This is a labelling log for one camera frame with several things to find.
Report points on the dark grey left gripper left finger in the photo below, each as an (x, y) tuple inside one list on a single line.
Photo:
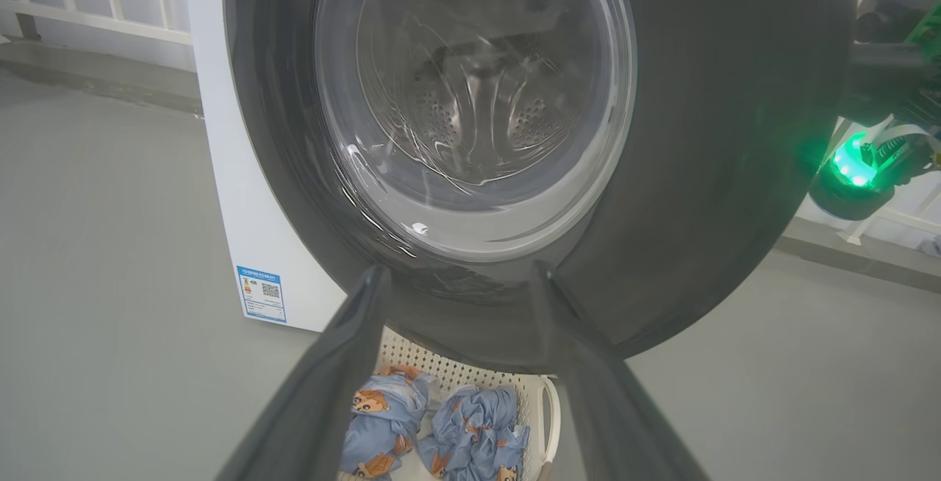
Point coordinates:
[(316, 407)]

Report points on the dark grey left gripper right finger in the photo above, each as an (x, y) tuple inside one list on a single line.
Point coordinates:
[(610, 422)]

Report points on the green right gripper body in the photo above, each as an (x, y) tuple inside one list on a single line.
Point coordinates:
[(886, 73)]

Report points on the blue cartoon print garment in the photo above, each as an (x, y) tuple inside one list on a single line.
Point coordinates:
[(478, 429), (386, 415)]

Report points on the dark round washing machine door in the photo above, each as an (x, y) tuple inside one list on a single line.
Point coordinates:
[(698, 172)]

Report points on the cream perforated laundry basket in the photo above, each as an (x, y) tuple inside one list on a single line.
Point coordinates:
[(470, 372)]

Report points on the white washing machine body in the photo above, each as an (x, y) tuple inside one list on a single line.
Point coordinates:
[(220, 172)]

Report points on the blue energy label sticker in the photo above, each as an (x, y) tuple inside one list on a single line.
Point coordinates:
[(261, 294)]

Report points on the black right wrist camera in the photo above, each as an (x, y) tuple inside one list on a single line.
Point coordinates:
[(845, 194)]

